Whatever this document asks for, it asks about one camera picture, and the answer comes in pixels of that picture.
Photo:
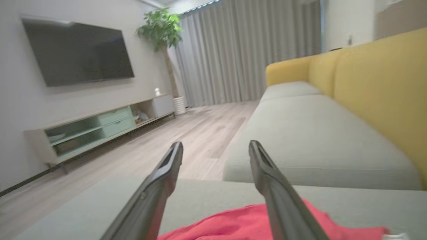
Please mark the grey pleated curtain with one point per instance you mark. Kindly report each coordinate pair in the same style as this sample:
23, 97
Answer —
250, 50

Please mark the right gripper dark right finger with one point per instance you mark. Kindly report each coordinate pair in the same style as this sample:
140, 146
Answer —
287, 210

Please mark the grey sofa seat cushion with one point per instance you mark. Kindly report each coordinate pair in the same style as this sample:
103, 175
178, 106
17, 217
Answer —
287, 90
307, 140

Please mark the yellow sofa back cushion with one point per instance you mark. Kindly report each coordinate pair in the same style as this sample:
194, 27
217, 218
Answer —
383, 86
323, 73
287, 70

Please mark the pale plush toy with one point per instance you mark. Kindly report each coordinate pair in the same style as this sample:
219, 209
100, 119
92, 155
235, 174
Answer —
141, 117

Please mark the red basketball jersey white trim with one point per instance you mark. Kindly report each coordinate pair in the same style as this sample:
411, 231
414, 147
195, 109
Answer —
240, 223

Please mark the flat black television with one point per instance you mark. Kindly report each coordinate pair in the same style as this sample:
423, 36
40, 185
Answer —
76, 53

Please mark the beige partition panel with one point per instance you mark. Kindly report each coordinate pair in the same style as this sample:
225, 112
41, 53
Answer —
400, 16

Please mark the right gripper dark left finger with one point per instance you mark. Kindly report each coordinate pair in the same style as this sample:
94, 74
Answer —
146, 203

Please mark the green leafy indoor tree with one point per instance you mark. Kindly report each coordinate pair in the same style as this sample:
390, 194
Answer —
161, 30

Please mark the low TV cabinet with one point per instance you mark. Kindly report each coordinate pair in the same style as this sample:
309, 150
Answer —
113, 121

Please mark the small white figurine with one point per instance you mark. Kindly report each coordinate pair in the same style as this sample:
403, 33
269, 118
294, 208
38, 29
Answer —
157, 92

